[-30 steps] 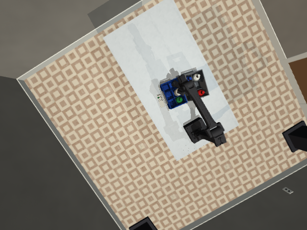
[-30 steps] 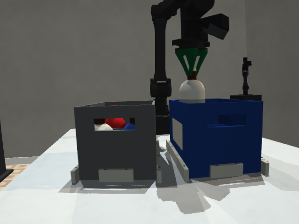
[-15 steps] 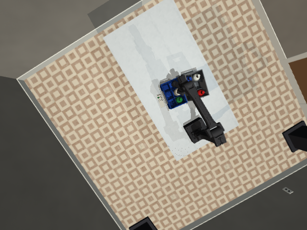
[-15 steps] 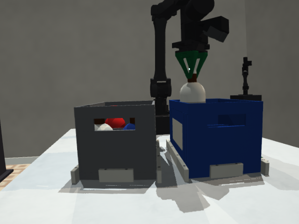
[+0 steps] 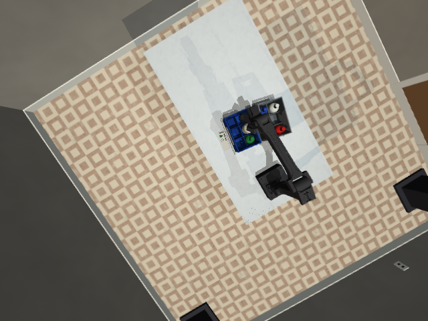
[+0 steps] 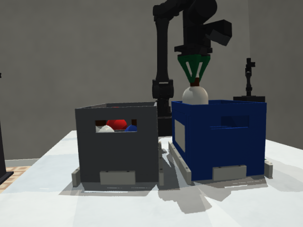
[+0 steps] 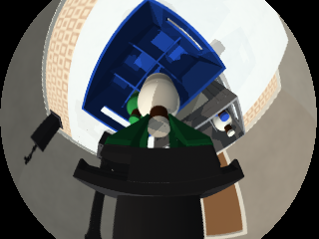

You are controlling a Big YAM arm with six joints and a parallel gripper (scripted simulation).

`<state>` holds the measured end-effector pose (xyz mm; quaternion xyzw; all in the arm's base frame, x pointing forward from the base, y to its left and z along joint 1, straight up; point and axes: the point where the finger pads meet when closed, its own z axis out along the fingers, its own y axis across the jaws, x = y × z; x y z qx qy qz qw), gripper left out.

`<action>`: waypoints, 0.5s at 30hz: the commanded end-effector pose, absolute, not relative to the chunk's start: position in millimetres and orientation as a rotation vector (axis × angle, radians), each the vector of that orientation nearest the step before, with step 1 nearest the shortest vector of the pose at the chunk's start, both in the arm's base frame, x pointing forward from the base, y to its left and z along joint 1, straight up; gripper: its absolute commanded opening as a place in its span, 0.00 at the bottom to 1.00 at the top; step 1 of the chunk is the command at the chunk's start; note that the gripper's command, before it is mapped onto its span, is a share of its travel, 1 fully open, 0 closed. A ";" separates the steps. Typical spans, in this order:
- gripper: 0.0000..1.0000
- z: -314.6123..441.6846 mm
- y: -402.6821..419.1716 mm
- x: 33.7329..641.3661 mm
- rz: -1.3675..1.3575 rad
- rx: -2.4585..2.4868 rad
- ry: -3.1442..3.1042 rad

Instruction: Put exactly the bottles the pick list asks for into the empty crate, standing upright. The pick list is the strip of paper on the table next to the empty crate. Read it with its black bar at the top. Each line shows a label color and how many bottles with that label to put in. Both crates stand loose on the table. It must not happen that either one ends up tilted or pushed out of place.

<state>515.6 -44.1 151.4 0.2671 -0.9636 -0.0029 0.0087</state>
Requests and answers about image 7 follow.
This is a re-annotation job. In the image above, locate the blue bottle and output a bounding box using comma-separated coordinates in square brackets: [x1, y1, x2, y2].
[216, 109, 229, 121]

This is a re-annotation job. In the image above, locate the dark blue crate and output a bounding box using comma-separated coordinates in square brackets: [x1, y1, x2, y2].
[82, 0, 226, 131]

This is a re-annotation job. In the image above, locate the cream bottle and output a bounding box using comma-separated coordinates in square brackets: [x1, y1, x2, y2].
[211, 115, 234, 136]

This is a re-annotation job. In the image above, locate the green bottle with pale green label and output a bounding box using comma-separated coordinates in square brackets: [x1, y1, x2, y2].
[127, 90, 143, 124]

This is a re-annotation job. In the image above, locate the white bottle with grey label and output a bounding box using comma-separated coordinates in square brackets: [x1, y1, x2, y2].
[138, 73, 180, 137]

